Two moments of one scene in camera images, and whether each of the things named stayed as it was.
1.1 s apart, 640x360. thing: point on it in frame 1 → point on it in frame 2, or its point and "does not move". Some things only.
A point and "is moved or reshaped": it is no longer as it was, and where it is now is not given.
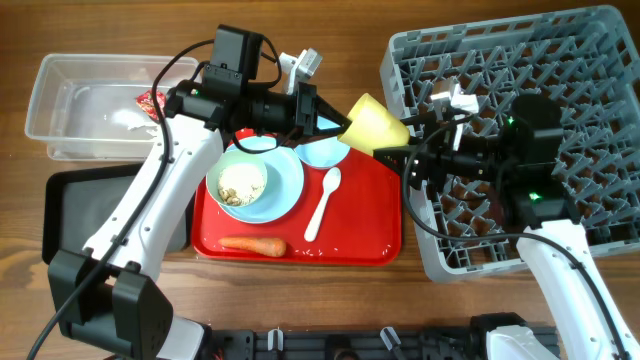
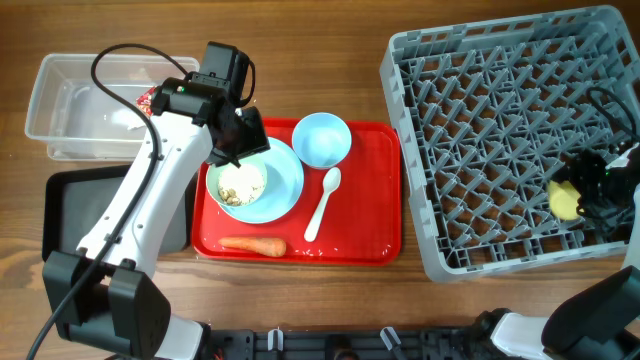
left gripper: x=306 y=108 → x=245 y=138
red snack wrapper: x=146 y=101 does not move
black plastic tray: x=78 y=205 does not move
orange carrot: x=265 y=246 does not move
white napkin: x=133 y=119 does not move
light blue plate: x=283 y=188 does not move
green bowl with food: x=237 y=178 does not move
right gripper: x=417 y=166 → x=592 y=187
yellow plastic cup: x=373 y=127 is moved or reshaped
